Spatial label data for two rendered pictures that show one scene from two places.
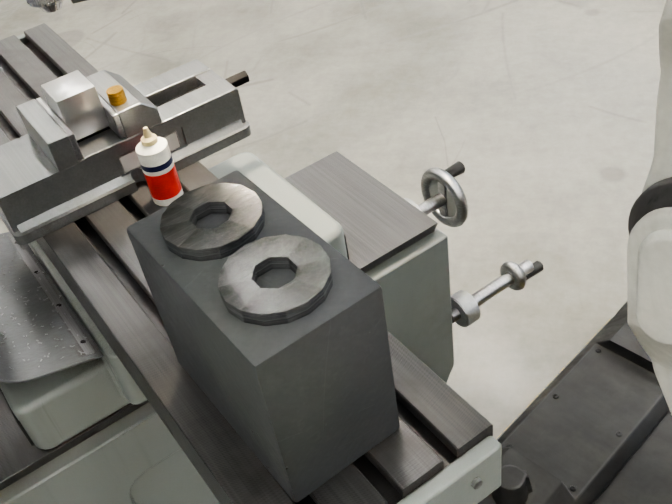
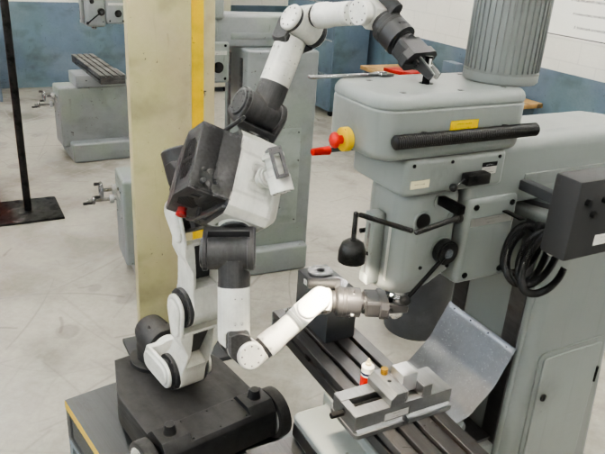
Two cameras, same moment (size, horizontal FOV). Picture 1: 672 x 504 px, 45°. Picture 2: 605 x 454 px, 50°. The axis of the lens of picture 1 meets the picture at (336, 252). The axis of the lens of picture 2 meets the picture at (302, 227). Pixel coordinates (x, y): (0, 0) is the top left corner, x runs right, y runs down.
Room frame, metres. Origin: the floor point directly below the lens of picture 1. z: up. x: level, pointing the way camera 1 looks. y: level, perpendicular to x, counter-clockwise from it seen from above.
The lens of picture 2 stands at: (2.57, -0.05, 2.20)
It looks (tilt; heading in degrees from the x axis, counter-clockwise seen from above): 24 degrees down; 179
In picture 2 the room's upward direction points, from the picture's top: 4 degrees clockwise
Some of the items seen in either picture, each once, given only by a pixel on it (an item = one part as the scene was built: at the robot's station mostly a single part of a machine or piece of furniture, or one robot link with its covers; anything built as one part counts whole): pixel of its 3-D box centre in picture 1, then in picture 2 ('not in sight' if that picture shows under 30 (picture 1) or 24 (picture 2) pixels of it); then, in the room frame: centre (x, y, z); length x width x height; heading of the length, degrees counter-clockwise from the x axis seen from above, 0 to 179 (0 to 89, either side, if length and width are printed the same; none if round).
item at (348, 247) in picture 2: not in sight; (352, 249); (1.03, 0.10, 1.48); 0.07 x 0.07 x 0.06
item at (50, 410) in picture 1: (155, 275); (379, 426); (0.88, 0.26, 0.78); 0.50 x 0.35 x 0.12; 119
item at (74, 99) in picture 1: (75, 105); (403, 376); (0.96, 0.30, 1.03); 0.06 x 0.05 x 0.06; 28
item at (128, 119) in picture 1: (118, 101); (387, 386); (0.98, 0.25, 1.01); 0.12 x 0.06 x 0.04; 28
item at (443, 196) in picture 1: (428, 206); not in sight; (1.13, -0.18, 0.62); 0.16 x 0.12 x 0.12; 119
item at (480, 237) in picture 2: not in sight; (459, 223); (0.79, 0.43, 1.47); 0.24 x 0.19 x 0.26; 29
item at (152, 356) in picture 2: not in sight; (178, 359); (0.45, -0.47, 0.68); 0.21 x 0.20 x 0.13; 38
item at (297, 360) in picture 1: (264, 324); (325, 301); (0.52, 0.07, 1.02); 0.22 x 0.12 x 0.20; 30
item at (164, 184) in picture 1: (157, 163); (367, 373); (0.87, 0.20, 0.98); 0.04 x 0.04 x 0.11
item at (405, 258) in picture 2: not in sight; (407, 232); (0.88, 0.27, 1.47); 0.21 x 0.19 x 0.32; 29
